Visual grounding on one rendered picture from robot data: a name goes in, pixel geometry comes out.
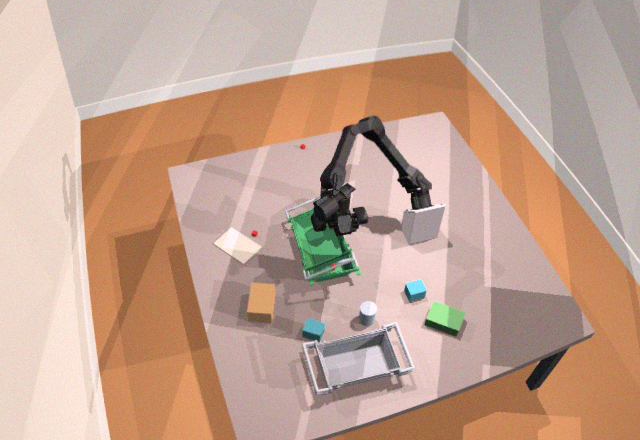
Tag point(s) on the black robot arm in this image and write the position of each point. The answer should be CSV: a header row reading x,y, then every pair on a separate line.
x,y
333,177

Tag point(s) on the green rectangular block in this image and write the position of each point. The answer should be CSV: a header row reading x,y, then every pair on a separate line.
x,y
444,318

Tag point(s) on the small light blue block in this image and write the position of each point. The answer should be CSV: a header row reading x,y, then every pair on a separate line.
x,y
313,329
415,290

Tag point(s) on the green plastic tray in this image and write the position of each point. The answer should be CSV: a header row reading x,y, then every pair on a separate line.
x,y
331,274

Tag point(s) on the grey cylinder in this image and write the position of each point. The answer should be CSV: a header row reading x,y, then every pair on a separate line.
x,y
367,313

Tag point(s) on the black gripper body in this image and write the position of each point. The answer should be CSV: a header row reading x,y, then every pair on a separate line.
x,y
359,213

